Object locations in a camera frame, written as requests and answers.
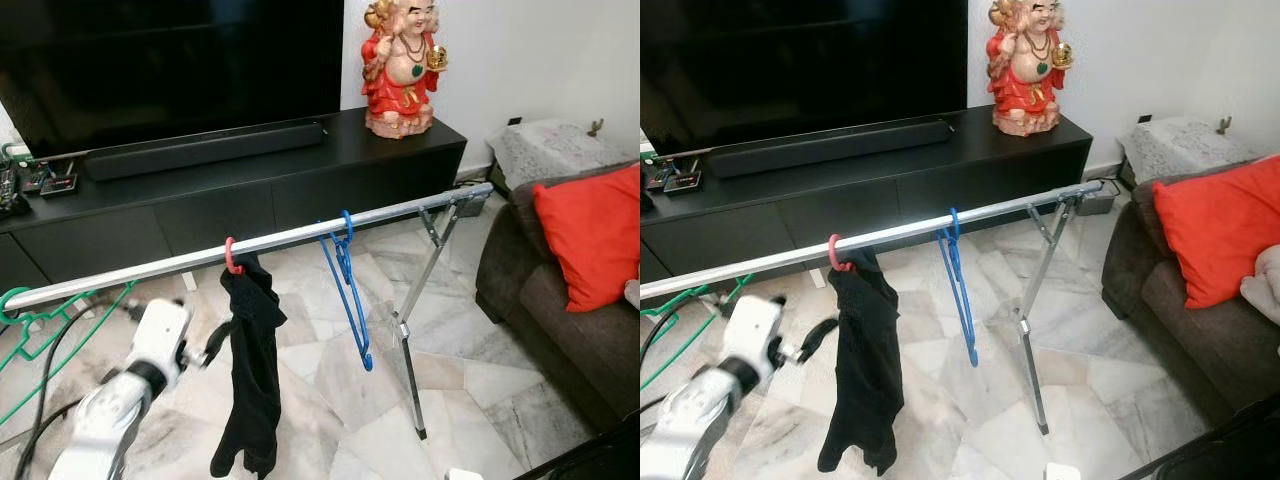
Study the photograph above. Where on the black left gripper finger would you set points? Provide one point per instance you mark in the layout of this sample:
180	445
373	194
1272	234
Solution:
822	334
220	338

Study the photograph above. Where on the navy shirt white print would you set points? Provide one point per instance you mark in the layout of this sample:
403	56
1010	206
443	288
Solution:
860	380
250	380

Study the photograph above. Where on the red plastic hanger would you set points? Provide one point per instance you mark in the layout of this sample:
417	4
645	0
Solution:
834	258
230	262

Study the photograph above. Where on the green plastic hanger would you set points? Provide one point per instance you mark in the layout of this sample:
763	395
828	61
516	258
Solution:
22	322
665	305

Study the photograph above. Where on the blue plastic hanger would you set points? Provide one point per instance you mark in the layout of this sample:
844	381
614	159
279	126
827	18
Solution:
366	355
972	350

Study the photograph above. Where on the black TV cabinet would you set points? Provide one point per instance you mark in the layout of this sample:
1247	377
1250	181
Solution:
300	190
930	185

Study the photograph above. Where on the black soundbar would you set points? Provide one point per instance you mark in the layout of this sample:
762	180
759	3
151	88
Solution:
830	148
200	150

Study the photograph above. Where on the black electronic gadgets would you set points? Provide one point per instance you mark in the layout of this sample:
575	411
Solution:
60	185
683	180

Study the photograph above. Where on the black folding chair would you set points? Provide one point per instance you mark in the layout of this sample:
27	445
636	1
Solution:
600	460
1230	460

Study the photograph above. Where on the red cushion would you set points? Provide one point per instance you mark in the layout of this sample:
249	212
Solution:
1215	230
590	235

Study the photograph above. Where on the dark sofa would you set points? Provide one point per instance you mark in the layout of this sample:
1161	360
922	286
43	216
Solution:
1190	330
560	330

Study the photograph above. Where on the black television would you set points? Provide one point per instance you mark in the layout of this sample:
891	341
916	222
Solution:
170	60
800	60

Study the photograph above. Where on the grey power strip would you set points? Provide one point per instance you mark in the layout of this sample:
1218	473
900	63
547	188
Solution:
1098	200
472	204

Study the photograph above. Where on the small brass figurine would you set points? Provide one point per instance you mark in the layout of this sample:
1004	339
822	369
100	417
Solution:
1222	124
596	126

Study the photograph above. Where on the red laughing Buddha statue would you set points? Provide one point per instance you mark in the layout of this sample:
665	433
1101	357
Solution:
1025	80
400	80

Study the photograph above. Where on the lace covered side table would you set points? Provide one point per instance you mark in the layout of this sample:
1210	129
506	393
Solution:
1175	142
545	145

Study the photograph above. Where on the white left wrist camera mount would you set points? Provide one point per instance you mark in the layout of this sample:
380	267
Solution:
160	335
757	330

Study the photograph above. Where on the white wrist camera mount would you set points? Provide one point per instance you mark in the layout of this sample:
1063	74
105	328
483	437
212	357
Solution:
757	330
160	335
465	475
1063	472

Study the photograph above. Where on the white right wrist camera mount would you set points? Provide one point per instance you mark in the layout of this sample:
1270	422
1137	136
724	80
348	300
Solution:
465	475
1063	472

